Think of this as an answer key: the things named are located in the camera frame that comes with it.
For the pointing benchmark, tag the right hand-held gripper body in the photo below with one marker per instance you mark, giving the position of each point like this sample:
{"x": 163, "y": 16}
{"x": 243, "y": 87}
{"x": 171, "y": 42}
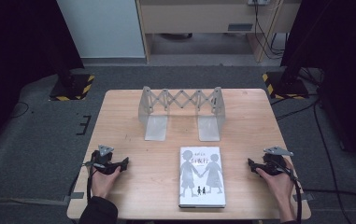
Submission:
{"x": 273, "y": 165}

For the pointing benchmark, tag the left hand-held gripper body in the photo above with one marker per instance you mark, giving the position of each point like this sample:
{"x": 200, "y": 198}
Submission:
{"x": 104, "y": 162}

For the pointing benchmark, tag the white book with grey silhouettes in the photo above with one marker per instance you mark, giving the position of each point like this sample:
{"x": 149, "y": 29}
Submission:
{"x": 202, "y": 177}

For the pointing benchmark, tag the person's left hand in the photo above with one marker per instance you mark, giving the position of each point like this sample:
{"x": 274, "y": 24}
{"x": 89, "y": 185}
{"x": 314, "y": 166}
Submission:
{"x": 102, "y": 184}

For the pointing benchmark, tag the person's right hand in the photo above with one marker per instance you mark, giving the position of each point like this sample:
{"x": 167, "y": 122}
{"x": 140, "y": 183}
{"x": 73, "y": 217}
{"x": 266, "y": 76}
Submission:
{"x": 280, "y": 186}

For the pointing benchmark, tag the grey tape strip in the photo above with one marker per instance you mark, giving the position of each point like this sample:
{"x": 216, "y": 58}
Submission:
{"x": 74, "y": 196}
{"x": 305, "y": 196}

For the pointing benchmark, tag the expandable grey metal book rack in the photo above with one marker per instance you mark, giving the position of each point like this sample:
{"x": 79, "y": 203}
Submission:
{"x": 155, "y": 127}

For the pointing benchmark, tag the black stand with striped base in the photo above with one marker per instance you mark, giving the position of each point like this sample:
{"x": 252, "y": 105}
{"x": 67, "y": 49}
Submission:
{"x": 73, "y": 88}
{"x": 286, "y": 87}

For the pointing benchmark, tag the white panel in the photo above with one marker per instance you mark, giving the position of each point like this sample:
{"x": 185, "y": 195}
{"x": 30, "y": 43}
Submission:
{"x": 101, "y": 28}

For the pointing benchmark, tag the black curtain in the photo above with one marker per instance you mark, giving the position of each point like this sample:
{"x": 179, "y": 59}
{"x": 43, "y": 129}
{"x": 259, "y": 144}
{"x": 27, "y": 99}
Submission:
{"x": 340, "y": 46}
{"x": 17, "y": 46}

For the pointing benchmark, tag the light wooden cabinet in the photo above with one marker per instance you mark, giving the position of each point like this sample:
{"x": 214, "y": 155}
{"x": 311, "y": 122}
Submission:
{"x": 197, "y": 15}

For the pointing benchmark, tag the white power strip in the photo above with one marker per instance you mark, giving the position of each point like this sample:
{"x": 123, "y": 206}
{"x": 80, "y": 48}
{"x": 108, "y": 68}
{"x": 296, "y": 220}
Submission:
{"x": 258, "y": 2}

